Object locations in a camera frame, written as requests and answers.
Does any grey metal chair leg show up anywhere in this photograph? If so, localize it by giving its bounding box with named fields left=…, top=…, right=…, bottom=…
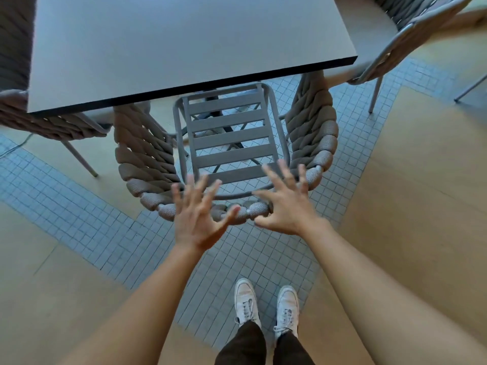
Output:
left=454, top=73, right=487, bottom=103

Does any person's left dark trouser leg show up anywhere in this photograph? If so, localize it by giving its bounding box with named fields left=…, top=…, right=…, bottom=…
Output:
left=214, top=320, right=267, bottom=365

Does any person's right hand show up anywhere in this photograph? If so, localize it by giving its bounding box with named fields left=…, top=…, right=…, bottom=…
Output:
left=253, top=159, right=325, bottom=237

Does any person's white sneaker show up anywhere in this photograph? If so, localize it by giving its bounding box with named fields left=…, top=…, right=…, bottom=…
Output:
left=273, top=285, right=300, bottom=342
left=234, top=278, right=263, bottom=330

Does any person's dark trouser leg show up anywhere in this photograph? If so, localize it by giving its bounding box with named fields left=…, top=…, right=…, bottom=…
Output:
left=214, top=320, right=267, bottom=365
left=273, top=330, right=316, bottom=365

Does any person's right dark trouser leg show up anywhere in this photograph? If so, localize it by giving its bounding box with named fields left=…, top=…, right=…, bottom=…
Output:
left=273, top=330, right=316, bottom=365

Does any person's right white sneaker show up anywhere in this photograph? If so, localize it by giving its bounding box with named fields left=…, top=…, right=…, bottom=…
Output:
left=273, top=285, right=300, bottom=342

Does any person's left white sneaker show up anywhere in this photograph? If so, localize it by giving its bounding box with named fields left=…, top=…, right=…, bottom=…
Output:
left=234, top=278, right=263, bottom=330

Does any person's left hand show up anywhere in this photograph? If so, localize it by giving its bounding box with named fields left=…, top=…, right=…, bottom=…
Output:
left=171, top=174, right=241, bottom=252

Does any person's right forearm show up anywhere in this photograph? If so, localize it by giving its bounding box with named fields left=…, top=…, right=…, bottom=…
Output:
left=304, top=218, right=487, bottom=365

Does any person's left forearm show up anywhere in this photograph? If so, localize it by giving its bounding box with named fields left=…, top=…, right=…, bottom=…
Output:
left=57, top=242, right=204, bottom=365

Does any grey slatted woven rope chair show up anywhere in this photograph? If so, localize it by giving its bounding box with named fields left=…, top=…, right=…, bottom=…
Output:
left=113, top=71, right=339, bottom=226

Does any thin grey floor cable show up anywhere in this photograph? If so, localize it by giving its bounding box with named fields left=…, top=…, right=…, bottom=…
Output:
left=0, top=132, right=36, bottom=158

